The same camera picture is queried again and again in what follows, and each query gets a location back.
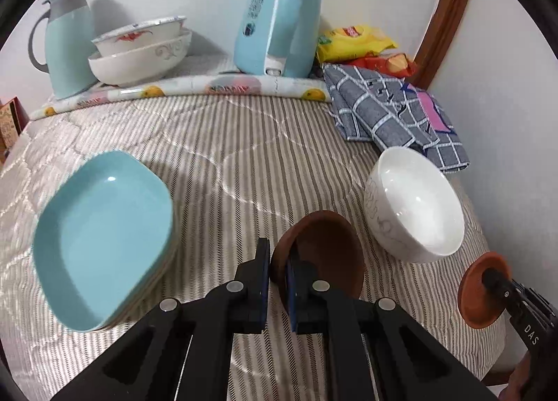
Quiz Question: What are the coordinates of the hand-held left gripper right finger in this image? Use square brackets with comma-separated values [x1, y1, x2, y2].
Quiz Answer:
[285, 248, 500, 401]

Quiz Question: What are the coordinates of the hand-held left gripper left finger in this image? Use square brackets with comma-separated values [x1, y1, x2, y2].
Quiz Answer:
[50, 237, 271, 401]

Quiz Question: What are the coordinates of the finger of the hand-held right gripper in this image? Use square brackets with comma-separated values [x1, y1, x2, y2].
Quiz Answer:
[482, 269, 521, 303]

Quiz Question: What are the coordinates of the small brown clay bowl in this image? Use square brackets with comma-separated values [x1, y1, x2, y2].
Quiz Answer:
[459, 251, 514, 327]

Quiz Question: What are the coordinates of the plain white bowl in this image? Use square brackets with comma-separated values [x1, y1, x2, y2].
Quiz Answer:
[364, 146, 465, 263]

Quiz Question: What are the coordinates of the blue square plate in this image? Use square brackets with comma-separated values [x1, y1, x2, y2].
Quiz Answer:
[32, 150, 174, 332]

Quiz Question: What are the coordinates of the person's right hand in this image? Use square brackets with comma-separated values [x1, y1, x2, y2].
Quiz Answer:
[501, 355, 541, 401]

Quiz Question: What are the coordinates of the blue checked cloth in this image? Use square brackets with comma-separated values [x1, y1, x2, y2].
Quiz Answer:
[323, 63, 470, 173]

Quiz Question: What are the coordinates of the rolled fruit-print tablecloth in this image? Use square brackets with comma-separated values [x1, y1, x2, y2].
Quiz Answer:
[30, 75, 333, 120]

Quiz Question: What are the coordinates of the red snack bag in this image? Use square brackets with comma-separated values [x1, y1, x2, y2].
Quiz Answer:
[349, 53, 417, 78]

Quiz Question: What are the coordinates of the large white serving bowl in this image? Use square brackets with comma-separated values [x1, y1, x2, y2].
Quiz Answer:
[88, 29, 193, 88]

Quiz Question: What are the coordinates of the light blue electric kettle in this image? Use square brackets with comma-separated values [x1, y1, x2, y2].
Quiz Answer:
[233, 0, 324, 79]

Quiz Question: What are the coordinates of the yellow snack bag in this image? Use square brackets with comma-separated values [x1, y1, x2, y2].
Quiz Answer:
[316, 25, 398, 64]

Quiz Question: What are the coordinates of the blue and red patterned bowl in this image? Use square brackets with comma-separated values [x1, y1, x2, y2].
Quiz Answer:
[91, 15, 188, 57]

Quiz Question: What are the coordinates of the light blue thermos jug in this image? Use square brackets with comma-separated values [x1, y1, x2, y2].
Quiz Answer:
[28, 0, 99, 100]

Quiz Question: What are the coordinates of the brown patterned box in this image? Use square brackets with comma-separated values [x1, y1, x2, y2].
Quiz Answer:
[0, 97, 22, 149]

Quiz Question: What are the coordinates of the wooden door frame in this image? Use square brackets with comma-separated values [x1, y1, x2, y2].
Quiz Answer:
[412, 0, 478, 90]

